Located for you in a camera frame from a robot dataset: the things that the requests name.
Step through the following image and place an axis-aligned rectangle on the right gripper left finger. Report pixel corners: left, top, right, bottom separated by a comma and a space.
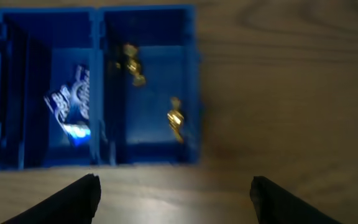
1, 173, 102, 224

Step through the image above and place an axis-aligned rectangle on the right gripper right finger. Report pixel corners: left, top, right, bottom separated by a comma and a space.
249, 175, 344, 224

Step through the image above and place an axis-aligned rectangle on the gold candy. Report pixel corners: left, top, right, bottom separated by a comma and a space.
122, 43, 147, 87
167, 96, 185, 144

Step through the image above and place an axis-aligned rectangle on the blue tray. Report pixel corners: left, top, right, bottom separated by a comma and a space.
0, 4, 202, 171

